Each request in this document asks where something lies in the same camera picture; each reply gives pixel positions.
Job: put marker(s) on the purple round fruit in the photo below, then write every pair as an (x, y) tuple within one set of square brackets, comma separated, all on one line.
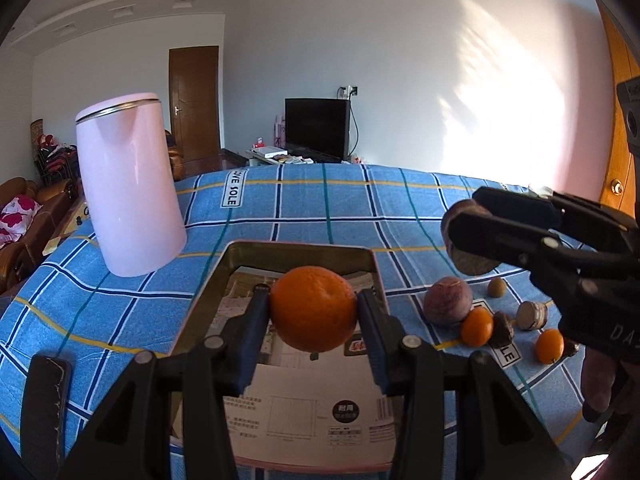
[(448, 301)]

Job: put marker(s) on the low tv stand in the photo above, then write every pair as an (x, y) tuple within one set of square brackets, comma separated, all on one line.
[(270, 155)]

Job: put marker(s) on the large orange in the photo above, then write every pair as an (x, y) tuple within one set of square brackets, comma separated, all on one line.
[(313, 309)]

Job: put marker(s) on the right hand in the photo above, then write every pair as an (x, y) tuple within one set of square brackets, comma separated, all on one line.
[(604, 384)]

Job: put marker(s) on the blue plaid tablecloth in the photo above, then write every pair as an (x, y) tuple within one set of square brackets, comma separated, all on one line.
[(105, 377)]

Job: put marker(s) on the brown wooden door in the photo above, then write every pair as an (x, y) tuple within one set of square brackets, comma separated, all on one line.
[(193, 100)]

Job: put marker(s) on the pink electric kettle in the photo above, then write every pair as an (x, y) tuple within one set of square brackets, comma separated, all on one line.
[(128, 184)]

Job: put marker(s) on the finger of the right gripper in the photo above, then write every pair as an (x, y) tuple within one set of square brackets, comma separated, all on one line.
[(501, 240), (519, 207)]

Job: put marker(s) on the black camera box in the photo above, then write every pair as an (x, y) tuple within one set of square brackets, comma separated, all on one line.
[(628, 95)]

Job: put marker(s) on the small orange kumquat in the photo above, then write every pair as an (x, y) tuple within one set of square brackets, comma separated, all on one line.
[(549, 346)]

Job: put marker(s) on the dark brown fruit piece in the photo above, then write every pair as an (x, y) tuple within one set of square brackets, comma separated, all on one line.
[(502, 331)]

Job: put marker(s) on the small orange tangerine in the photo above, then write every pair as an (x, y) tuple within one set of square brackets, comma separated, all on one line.
[(476, 329)]

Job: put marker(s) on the dark passion fruit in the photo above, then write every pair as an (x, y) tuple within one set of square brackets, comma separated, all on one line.
[(465, 262)]

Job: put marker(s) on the small brown longan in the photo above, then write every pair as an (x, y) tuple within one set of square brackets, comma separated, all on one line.
[(496, 288)]

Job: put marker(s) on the orange wooden door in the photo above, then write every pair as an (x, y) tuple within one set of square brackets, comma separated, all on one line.
[(619, 185)]

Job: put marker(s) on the pink floral cushion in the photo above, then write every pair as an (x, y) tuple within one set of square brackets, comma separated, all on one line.
[(16, 218)]

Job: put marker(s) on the black television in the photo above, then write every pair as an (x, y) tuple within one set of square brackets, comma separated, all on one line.
[(317, 125)]

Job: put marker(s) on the brown leather sofa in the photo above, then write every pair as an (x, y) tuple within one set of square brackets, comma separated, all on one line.
[(20, 259)]

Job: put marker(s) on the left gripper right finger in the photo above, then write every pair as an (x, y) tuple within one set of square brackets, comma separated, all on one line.
[(382, 334)]

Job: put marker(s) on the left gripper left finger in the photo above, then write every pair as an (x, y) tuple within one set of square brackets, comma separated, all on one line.
[(243, 336)]

